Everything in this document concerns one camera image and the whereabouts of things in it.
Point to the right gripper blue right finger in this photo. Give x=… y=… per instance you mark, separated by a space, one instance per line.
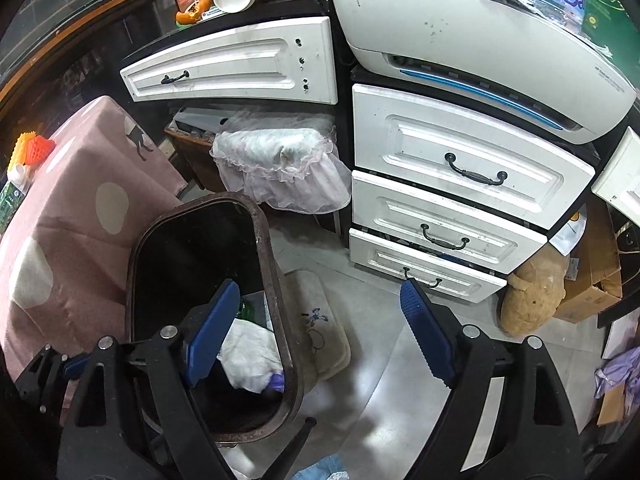
x=467 y=360

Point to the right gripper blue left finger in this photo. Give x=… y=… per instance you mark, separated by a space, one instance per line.
x=174 y=360

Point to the white crumpled tissue trash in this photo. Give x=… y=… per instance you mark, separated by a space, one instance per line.
x=250 y=358

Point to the brown rimmed trash bin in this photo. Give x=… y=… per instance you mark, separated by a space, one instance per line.
x=192 y=268

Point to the white bottom stack drawer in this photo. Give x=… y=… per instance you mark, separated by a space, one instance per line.
x=438 y=274

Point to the white stack drawer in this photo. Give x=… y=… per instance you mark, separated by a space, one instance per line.
x=438 y=274
x=466 y=154
x=436 y=222

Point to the tan plush toy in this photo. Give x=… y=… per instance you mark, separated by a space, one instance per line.
x=535 y=290

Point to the pink polka dot tablecloth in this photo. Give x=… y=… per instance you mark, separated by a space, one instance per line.
x=65 y=253

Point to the beige floor mat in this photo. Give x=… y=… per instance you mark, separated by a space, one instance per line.
x=325 y=347

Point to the white middle stack drawer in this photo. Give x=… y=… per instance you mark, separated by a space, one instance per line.
x=436 y=222

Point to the brown cardboard box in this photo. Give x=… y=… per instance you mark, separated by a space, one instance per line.
x=598 y=284

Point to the green label plastic bottle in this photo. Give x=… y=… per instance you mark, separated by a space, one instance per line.
x=13 y=194

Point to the yellow crochet toy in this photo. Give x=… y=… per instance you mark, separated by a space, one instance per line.
x=20 y=149

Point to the white upper stack drawer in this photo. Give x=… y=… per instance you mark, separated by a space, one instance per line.
x=466 y=154

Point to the curved wooden counter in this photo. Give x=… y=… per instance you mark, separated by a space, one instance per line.
x=62 y=40

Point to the white top desk drawer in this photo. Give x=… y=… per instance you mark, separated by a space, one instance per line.
x=289 y=60

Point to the white printer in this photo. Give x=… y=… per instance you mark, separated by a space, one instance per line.
x=496 y=52

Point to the orange peel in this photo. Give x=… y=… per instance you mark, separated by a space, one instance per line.
x=193 y=13

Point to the green shopping bag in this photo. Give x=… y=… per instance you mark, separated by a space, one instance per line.
x=607 y=24

